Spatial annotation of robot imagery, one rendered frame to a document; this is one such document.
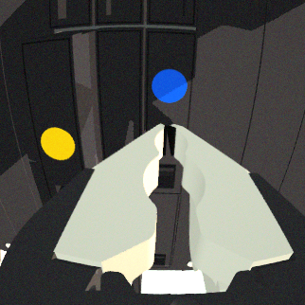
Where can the black server rack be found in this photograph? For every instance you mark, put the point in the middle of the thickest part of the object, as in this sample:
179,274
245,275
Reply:
85,97

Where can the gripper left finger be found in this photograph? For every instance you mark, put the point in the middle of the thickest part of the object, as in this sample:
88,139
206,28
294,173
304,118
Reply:
102,220

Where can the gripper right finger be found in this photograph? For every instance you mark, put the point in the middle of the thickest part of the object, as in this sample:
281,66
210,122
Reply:
241,222

